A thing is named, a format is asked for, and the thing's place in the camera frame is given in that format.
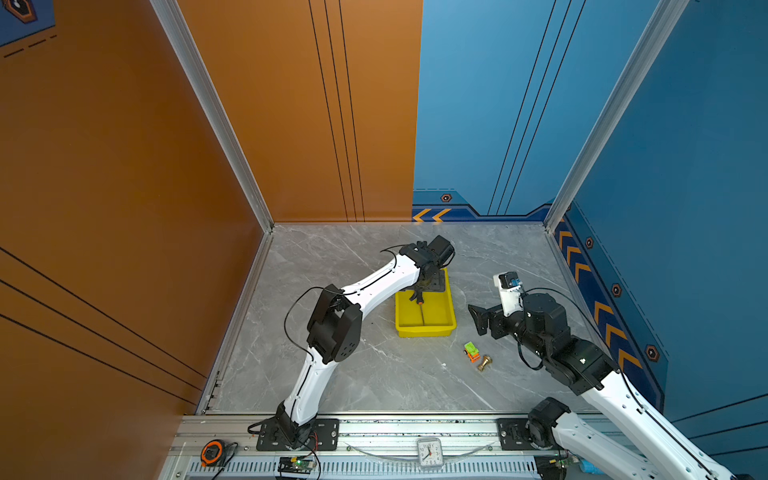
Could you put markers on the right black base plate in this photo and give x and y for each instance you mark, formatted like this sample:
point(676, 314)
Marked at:
point(514, 434)

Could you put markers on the small right circuit board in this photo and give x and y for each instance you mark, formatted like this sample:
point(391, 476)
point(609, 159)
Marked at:
point(563, 464)

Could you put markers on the black orange screwdriver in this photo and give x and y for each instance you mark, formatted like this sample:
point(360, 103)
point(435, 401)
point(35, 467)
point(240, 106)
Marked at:
point(422, 309)

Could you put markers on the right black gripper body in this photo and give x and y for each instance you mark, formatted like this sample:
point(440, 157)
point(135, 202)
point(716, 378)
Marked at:
point(515, 325)

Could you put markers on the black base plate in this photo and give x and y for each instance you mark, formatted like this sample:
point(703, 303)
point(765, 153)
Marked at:
point(514, 434)
point(322, 436)

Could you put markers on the green orange small block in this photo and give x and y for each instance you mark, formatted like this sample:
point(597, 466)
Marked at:
point(472, 352)

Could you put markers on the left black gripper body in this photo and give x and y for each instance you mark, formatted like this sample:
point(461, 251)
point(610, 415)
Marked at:
point(437, 283)

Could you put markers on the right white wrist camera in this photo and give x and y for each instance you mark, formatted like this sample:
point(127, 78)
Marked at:
point(510, 290)

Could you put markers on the yellow plastic bin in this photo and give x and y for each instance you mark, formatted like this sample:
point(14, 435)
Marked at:
point(438, 306)

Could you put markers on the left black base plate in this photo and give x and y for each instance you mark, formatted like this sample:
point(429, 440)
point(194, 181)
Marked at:
point(322, 436)

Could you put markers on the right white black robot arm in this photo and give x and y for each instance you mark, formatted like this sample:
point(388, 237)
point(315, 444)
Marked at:
point(659, 451)

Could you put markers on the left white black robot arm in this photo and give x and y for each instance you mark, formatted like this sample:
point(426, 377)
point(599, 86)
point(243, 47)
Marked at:
point(334, 330)

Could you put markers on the orange black tape measure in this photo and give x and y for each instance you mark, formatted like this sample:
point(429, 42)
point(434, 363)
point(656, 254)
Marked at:
point(213, 453)

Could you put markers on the aluminium front rail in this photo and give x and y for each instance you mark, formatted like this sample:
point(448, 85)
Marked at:
point(370, 446)

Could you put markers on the green circuit board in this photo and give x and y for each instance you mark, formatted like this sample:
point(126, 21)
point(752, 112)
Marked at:
point(300, 467)

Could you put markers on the brass bolt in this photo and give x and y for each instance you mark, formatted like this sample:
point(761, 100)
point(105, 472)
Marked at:
point(485, 362)

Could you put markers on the light blue tube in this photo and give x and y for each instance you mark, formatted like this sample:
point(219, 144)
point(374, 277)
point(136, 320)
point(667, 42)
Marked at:
point(589, 468)

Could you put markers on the white analog clock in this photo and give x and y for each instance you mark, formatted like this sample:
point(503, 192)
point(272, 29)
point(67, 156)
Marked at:
point(430, 453)

